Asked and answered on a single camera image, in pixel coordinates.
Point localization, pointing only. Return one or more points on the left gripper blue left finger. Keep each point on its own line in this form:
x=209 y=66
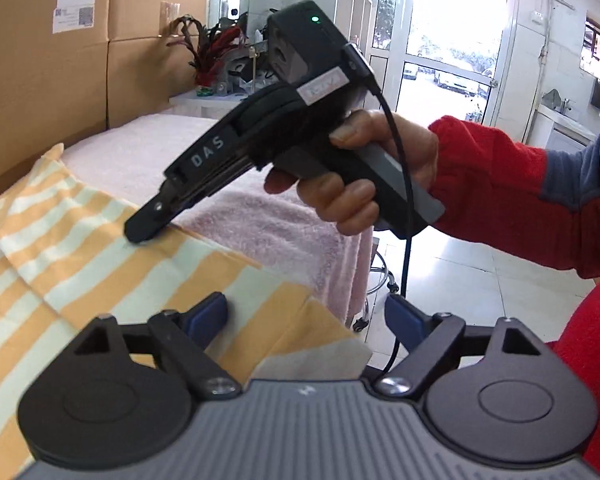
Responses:
x=180 y=341

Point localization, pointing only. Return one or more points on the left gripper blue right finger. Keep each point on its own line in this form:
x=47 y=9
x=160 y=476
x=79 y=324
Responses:
x=432 y=343

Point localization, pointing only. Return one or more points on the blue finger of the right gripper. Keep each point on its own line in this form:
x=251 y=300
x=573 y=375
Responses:
x=146 y=223

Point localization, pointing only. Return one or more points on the orange white striped shirt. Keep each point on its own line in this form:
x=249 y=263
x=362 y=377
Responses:
x=64 y=260

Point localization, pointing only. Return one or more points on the red fleece right forearm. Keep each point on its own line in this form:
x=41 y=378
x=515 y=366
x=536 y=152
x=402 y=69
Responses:
x=542 y=206

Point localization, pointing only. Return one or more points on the person right hand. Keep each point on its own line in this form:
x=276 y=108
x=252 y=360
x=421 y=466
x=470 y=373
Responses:
x=371 y=169

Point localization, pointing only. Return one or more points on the pink fleece towel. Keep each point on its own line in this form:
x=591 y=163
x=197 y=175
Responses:
x=278 y=231

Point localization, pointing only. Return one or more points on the grey stool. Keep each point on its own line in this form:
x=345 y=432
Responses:
x=379 y=278

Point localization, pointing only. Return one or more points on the white side table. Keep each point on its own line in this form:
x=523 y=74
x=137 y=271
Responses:
x=212 y=107

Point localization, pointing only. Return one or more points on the red black feather decoration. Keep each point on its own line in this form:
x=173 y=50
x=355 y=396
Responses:
x=211 y=48

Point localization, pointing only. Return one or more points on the white shelf unit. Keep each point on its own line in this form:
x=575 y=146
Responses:
x=335 y=5

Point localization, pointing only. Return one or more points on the right cardboard box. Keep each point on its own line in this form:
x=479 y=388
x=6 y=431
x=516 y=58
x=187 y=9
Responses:
x=145 y=67

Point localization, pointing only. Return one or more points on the glass door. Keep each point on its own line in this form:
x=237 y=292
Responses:
x=443 y=57

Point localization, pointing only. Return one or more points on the large cardboard box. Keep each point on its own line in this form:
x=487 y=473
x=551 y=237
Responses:
x=52 y=86

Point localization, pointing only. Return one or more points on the white shipping label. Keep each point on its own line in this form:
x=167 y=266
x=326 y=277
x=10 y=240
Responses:
x=72 y=15

